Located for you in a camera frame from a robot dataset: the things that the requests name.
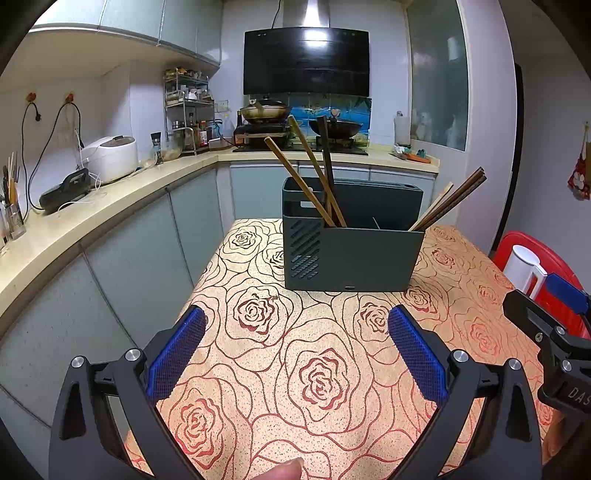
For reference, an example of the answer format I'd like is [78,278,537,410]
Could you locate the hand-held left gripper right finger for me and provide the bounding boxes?
[387,305,543,480]

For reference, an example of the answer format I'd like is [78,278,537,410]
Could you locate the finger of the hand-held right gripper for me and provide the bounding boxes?
[502,290,591,365]
[545,272,591,319]

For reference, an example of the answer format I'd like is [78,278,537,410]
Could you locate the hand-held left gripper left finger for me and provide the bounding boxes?
[48,305,207,480]

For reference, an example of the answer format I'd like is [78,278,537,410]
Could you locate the dark grey utensil holder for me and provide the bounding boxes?
[281,176,426,292]

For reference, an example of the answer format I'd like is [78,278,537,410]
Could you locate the dark brown chopstick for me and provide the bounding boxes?
[421,172,487,232]
[315,116,337,227]
[426,178,488,232]
[418,166,485,230]

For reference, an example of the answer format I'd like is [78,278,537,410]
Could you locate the steel cup with utensils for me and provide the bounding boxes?
[2,152,27,241]

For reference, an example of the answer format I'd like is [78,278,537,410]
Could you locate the person's right hand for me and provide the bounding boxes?
[542,408,571,464]

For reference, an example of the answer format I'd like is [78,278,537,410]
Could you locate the person's left hand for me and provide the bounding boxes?
[264,457,305,480]

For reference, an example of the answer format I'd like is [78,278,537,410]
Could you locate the red plastic stool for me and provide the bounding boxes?
[492,231,587,324]

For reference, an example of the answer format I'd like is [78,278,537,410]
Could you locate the white electric kettle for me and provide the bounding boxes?
[503,244,548,301]

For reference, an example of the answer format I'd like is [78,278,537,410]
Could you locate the rose printed tablecloth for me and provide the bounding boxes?
[122,217,566,480]

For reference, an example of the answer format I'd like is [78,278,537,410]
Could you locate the hanging patterned cloth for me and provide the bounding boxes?
[567,121,591,201]

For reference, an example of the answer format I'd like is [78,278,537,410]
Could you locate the beige kitchen countertop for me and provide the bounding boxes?
[0,145,441,324]

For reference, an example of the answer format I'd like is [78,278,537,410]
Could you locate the orange kitchen utensil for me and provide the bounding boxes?
[392,147,432,164]

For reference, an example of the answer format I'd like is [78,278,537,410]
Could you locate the black sandwich maker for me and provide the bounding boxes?
[39,167,90,214]

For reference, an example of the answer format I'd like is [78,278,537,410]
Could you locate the white rice cooker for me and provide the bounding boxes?
[81,135,138,184]

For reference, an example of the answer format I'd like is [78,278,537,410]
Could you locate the white plastic jug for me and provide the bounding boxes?
[394,111,411,146]

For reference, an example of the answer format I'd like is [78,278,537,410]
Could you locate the black gas stove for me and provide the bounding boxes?
[232,138,370,154]

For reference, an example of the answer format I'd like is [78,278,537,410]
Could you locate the black induction cooker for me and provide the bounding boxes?
[233,122,291,145]

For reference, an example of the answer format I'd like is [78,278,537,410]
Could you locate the black wok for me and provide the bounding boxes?
[308,108,364,139]

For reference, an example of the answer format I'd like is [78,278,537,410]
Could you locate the frosted glass window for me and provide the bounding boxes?
[406,0,469,153]

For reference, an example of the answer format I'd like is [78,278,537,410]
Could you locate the metal spice rack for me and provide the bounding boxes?
[164,68,215,155]

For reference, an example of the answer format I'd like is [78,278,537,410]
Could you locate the wok with lid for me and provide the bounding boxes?
[239,97,293,124]

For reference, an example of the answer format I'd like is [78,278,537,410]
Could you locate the blue picture tiles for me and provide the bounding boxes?
[285,91,372,148]

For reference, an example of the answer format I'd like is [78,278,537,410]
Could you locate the black glass range hood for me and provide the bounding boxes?
[243,0,371,97]

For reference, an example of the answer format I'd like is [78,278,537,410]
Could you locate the black power cable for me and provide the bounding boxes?
[21,99,44,213]
[28,102,83,210]

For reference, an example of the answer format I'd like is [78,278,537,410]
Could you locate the grey wall cabinets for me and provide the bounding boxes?
[28,0,225,70]

